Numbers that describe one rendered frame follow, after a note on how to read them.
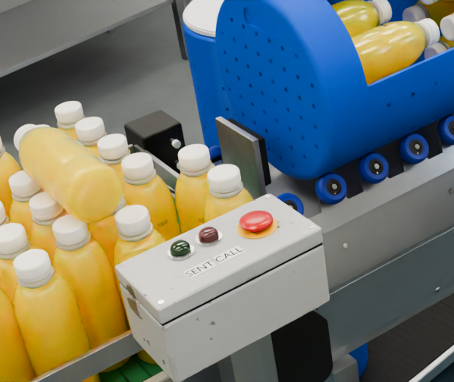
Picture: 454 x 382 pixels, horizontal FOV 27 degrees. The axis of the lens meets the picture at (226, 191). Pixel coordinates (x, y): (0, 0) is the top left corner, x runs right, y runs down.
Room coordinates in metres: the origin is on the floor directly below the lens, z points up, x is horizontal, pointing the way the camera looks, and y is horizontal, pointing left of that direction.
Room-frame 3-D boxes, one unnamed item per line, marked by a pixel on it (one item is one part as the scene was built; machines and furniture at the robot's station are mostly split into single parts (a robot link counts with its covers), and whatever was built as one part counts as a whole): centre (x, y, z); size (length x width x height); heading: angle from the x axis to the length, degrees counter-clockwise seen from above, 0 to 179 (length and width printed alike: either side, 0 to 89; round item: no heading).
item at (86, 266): (0.93, 0.18, 0.99); 0.07 x 0.07 x 0.19
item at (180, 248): (0.83, 0.06, 1.11); 0.02 x 0.02 x 0.01
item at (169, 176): (1.14, 0.04, 0.96); 0.40 x 0.01 x 0.03; 27
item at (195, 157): (1.04, 0.03, 1.09); 0.04 x 0.04 x 0.02
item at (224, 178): (0.98, 0.00, 1.09); 0.04 x 0.04 x 0.02
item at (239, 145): (1.18, -0.03, 0.99); 0.10 x 0.02 x 0.12; 27
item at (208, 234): (0.84, 0.03, 1.11); 0.02 x 0.02 x 0.01
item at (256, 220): (0.85, -0.03, 1.11); 0.04 x 0.04 x 0.01
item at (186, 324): (0.83, 0.02, 1.05); 0.20 x 0.10 x 0.10; 117
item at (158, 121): (1.34, 0.10, 0.95); 0.10 x 0.07 x 0.10; 27
